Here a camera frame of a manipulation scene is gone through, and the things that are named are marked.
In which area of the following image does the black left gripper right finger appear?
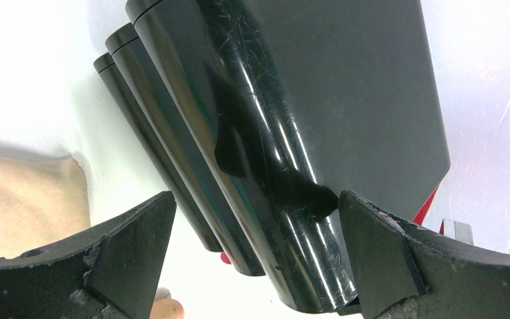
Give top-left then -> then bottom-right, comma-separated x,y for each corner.
339,191 -> 510,318

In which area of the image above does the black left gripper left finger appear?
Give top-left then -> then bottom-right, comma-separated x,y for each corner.
0,191 -> 177,318

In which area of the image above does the peach gourd makeup sponge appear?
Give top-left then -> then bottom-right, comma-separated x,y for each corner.
149,298 -> 185,319

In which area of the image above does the black pink drawer organizer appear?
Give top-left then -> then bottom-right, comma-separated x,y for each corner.
103,1 -> 450,314

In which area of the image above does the red cloth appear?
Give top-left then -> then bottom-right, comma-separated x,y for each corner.
413,187 -> 439,225

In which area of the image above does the beige folded cloth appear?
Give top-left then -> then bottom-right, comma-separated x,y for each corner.
0,157 -> 91,258

